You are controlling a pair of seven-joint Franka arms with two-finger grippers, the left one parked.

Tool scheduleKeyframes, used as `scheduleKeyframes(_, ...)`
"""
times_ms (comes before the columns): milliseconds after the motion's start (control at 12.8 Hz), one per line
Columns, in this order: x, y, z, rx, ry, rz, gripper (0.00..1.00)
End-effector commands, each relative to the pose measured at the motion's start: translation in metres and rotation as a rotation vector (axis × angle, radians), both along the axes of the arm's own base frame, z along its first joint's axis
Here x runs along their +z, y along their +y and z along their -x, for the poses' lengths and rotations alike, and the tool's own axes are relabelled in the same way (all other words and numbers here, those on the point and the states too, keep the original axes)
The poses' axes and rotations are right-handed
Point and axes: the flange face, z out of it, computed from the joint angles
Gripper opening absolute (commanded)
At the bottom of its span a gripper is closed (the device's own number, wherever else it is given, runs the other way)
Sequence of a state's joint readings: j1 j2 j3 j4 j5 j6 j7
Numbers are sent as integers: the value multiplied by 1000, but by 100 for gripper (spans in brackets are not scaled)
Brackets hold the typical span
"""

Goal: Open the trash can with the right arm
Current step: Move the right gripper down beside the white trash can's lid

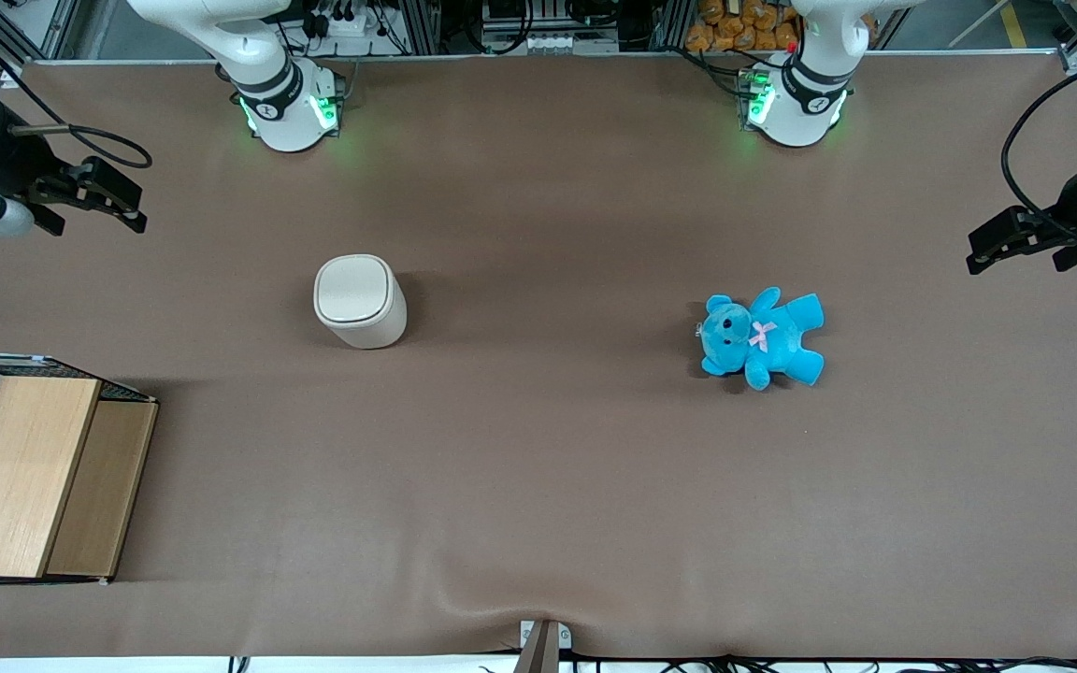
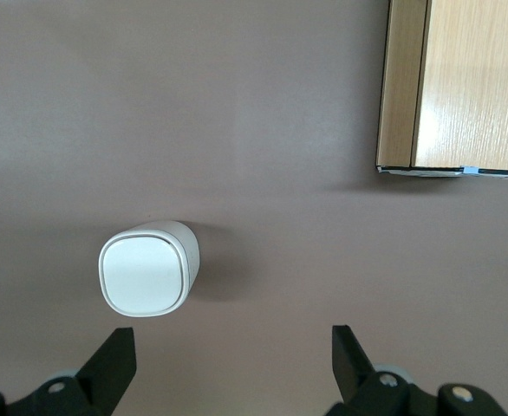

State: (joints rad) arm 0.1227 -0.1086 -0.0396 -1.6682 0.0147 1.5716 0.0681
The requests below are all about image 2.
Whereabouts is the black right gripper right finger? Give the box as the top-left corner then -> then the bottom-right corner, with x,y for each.
325,324 -> 440,416

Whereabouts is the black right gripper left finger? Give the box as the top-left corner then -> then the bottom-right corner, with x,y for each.
7,327 -> 138,416

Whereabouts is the white trash can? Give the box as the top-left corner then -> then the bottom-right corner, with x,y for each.
97,220 -> 201,317

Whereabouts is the light wooden box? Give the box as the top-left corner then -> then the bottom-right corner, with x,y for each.
374,0 -> 508,182

